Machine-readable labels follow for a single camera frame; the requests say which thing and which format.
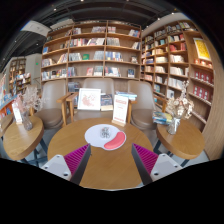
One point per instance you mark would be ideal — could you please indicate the small white sign card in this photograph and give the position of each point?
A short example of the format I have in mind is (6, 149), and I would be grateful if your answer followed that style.
(16, 113)

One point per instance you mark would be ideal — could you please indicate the white mouse pad red rest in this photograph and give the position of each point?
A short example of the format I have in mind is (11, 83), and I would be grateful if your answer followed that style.
(93, 140)

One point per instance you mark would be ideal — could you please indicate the small wooden table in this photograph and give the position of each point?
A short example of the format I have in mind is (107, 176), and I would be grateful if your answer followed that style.
(5, 126)

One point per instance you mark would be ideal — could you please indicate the light blue book stack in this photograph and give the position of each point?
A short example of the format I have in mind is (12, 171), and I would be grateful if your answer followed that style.
(128, 95)

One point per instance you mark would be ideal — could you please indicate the distant wooden bookshelf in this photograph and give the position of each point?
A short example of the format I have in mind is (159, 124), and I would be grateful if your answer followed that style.
(16, 70)

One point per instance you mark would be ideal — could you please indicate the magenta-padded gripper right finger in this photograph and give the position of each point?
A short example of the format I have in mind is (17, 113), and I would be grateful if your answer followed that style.
(146, 160)

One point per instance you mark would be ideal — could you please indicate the glass vase dried flowers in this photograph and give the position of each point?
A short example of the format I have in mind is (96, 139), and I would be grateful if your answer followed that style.
(173, 126)

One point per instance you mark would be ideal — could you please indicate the transparent computer mouse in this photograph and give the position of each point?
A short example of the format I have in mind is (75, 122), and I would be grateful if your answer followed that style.
(105, 132)

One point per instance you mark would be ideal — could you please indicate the curved wooden bookshelf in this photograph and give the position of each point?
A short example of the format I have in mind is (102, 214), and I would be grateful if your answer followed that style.
(173, 60)

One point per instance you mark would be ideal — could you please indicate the round wooden side table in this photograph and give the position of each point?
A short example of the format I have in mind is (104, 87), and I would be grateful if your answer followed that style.
(23, 136)
(181, 140)

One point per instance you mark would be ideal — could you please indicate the book display stand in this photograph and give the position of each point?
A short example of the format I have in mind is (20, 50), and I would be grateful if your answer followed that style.
(5, 106)

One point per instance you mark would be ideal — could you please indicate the white sign card red header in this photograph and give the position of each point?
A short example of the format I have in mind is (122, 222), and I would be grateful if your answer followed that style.
(120, 110)

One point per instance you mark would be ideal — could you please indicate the dark book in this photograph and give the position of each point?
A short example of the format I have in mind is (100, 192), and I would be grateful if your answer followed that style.
(106, 101)

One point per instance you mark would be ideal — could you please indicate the colourful book stack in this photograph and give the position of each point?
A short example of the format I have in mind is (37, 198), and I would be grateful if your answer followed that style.
(161, 117)

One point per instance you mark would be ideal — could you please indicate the beige armchair wooden arms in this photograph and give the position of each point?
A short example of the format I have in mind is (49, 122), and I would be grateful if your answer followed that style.
(100, 83)
(143, 96)
(53, 93)

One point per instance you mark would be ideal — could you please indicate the white framed picture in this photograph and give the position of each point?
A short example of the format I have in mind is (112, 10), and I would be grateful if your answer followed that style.
(89, 99)

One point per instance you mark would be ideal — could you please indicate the white hanging sign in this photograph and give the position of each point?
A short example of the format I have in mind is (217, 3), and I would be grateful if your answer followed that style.
(35, 28)

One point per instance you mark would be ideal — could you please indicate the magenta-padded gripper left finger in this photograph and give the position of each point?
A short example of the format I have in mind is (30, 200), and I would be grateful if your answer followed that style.
(76, 160)

